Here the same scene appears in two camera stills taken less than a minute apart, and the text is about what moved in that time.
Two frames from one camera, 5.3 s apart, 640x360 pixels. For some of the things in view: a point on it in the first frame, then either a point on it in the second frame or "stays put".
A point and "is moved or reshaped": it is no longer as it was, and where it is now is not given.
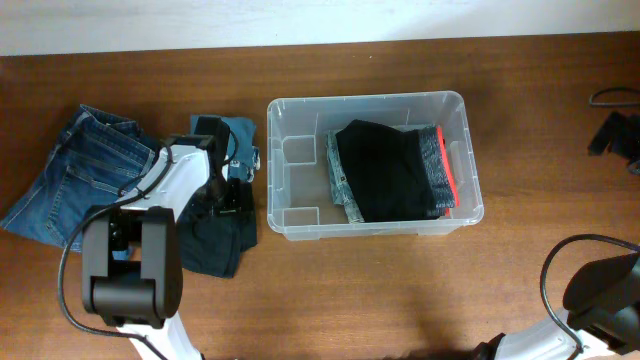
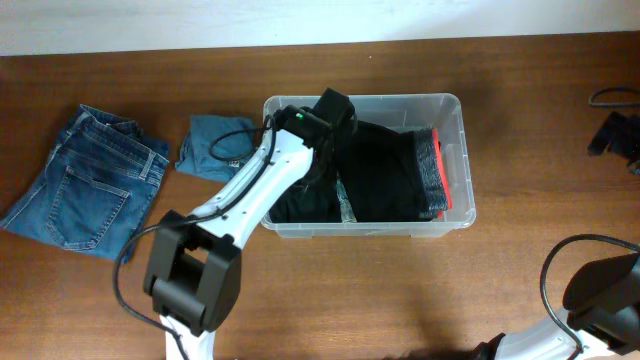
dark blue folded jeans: x=93 y=158 stays put
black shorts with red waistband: x=398 y=176 stays put
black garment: x=211 y=243 is moved or reshaped
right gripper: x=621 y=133 stays put
